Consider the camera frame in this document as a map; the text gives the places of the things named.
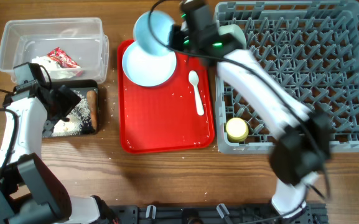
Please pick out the small light blue plate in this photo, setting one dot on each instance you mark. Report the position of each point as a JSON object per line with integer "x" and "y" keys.
{"x": 152, "y": 32}

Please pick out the green bowl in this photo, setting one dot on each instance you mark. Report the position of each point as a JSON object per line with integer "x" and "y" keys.
{"x": 235, "y": 31}

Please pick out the red plastic tray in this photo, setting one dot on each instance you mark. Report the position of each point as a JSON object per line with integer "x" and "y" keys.
{"x": 164, "y": 118}

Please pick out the white plastic spoon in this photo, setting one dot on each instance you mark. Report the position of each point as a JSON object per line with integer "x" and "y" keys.
{"x": 194, "y": 80}

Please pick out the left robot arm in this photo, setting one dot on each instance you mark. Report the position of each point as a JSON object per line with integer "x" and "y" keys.
{"x": 29, "y": 191}

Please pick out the uncooked white rice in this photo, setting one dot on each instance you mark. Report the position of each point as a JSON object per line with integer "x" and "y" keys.
{"x": 79, "y": 118}

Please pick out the white tissue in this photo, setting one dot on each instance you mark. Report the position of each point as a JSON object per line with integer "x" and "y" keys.
{"x": 55, "y": 68}

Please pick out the black rectangular bin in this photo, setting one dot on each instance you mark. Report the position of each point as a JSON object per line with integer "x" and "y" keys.
{"x": 76, "y": 84}

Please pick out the red strawberry cake wrapper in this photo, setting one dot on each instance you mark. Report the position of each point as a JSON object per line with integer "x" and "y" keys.
{"x": 58, "y": 55}

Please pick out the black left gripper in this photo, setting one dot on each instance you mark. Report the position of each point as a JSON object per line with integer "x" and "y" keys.
{"x": 69, "y": 100}

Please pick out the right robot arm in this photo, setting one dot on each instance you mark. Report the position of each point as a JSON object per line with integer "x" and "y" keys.
{"x": 302, "y": 135}

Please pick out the clear plastic container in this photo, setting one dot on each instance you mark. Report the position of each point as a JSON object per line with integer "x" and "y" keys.
{"x": 81, "y": 38}

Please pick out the grey dishwasher rack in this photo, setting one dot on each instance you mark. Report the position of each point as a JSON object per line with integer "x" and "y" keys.
{"x": 311, "y": 48}

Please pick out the yellow plastic cup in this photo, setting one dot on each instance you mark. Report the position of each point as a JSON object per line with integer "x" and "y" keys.
{"x": 237, "y": 130}

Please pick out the large light blue plate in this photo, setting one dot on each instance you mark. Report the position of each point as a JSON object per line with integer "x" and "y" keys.
{"x": 145, "y": 69}

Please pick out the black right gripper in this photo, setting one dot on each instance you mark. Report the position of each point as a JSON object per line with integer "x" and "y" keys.
{"x": 177, "y": 33}

